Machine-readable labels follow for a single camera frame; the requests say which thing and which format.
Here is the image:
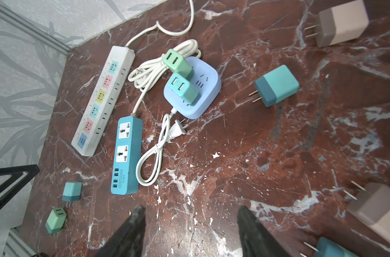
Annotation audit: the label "pink adapter back right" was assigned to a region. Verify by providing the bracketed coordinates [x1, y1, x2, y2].
[305, 0, 369, 47]

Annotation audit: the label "light blue square power socket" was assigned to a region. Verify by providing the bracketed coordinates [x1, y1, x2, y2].
[163, 56, 222, 120]

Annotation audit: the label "teal adapter left near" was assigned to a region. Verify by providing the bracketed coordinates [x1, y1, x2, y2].
[62, 182, 82, 202]

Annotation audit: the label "teal power strip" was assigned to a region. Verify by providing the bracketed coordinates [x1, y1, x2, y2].
[111, 116, 143, 195]

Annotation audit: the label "white long power strip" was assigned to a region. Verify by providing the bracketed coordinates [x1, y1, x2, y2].
[71, 46, 136, 157]

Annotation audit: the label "teal adapter front right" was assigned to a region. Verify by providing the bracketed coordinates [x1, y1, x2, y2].
[303, 237, 358, 257]

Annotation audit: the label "light green usb adapter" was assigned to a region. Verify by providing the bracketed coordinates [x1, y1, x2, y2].
[162, 49, 194, 80]

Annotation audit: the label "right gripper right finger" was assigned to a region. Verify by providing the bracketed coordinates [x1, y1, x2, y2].
[237, 206, 290, 257]

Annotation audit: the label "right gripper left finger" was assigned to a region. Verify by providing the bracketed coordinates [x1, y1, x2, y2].
[95, 206, 146, 257]

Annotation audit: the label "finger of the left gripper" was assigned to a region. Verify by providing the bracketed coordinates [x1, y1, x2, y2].
[0, 164, 40, 210]

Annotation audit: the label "teal green usb adapter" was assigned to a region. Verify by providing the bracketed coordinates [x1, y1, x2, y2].
[167, 73, 199, 105]

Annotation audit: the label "teal adapter back right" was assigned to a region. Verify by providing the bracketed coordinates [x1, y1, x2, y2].
[249, 65, 299, 107]

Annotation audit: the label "white socket cable with plug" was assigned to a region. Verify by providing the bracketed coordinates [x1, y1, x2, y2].
[135, 107, 188, 187]

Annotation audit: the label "pink adapter near right gripper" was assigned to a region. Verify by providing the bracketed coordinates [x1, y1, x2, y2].
[345, 181, 390, 243]

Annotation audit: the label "green adapter left front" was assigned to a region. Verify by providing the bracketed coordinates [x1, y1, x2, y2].
[46, 207, 67, 235]

